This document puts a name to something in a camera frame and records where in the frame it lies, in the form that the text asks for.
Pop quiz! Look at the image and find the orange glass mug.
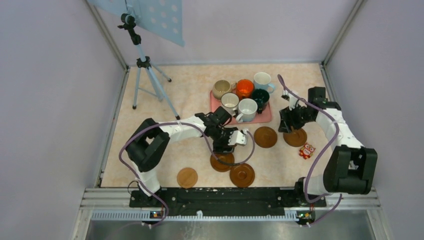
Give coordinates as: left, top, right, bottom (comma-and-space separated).
235, 79, 255, 100

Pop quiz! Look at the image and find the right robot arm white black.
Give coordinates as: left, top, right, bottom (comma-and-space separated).
278, 86, 378, 206

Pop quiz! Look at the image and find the white mug front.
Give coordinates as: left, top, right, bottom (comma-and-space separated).
235, 98, 258, 123

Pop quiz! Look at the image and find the light wooden coaster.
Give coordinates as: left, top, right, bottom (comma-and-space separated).
176, 167, 198, 189

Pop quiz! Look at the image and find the light blue mug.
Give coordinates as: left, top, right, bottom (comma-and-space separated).
253, 72, 276, 94

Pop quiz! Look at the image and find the white cable duct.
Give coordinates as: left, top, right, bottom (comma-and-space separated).
91, 210, 299, 222

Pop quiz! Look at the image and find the dark wooden coaster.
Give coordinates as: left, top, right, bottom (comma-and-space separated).
210, 153, 235, 173
229, 163, 256, 188
283, 128, 308, 147
253, 126, 278, 149

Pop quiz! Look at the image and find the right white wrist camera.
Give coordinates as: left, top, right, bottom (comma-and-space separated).
281, 90, 300, 111

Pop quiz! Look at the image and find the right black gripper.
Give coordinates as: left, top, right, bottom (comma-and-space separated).
278, 101, 314, 134

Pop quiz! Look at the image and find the pink tray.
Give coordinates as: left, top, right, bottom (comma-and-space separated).
209, 91, 273, 124

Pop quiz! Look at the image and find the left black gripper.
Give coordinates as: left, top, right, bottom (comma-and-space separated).
210, 125, 238, 155

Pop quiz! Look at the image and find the red owl figurine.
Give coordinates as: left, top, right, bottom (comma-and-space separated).
298, 142, 316, 160

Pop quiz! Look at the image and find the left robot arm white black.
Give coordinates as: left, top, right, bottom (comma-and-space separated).
124, 110, 246, 207

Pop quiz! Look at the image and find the beige mug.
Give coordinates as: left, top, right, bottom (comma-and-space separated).
211, 79, 237, 100

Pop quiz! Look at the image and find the blue perforated board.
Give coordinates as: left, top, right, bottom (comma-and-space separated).
89, 0, 185, 47

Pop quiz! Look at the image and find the white mug dark rim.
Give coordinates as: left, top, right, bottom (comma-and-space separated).
220, 92, 240, 117

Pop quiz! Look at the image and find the dark green mug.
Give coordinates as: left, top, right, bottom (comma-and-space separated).
251, 89, 270, 114

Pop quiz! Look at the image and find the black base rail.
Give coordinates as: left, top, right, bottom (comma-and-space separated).
129, 187, 310, 217

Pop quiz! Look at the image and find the blue tripod stand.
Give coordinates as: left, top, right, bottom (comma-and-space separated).
117, 13, 181, 120

